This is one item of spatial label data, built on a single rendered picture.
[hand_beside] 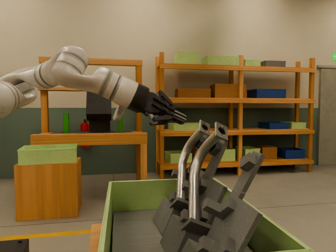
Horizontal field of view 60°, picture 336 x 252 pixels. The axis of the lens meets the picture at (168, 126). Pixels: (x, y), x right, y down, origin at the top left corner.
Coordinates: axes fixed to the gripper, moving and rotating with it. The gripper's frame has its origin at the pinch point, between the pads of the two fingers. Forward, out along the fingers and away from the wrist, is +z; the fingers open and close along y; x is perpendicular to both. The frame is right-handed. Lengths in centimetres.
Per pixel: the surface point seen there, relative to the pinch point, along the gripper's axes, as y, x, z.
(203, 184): -10.0, 10.3, 14.9
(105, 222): -27.0, 17.3, -8.2
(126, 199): -1.1, 46.5, 3.2
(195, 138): 11.1, 14.3, 13.6
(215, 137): -1.3, -0.2, 11.9
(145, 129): 332, 338, 82
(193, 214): -20.9, 9.7, 11.7
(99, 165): 268, 409, 31
